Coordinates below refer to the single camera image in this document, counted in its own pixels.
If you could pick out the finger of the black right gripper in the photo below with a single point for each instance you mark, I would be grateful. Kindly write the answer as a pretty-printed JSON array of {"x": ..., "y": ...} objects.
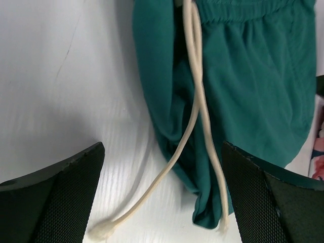
[{"x": 320, "y": 85}]

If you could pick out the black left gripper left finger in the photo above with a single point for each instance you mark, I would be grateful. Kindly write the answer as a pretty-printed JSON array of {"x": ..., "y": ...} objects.
[{"x": 52, "y": 204}]

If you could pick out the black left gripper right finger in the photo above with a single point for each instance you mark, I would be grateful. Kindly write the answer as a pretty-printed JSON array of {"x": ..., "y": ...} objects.
[{"x": 272, "y": 204}]

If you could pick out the pink shark print shorts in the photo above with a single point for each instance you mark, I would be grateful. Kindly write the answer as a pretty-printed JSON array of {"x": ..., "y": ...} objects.
[{"x": 316, "y": 162}]

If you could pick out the green shorts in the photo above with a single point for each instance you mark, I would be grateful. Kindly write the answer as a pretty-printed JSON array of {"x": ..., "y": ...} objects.
[{"x": 216, "y": 71}]

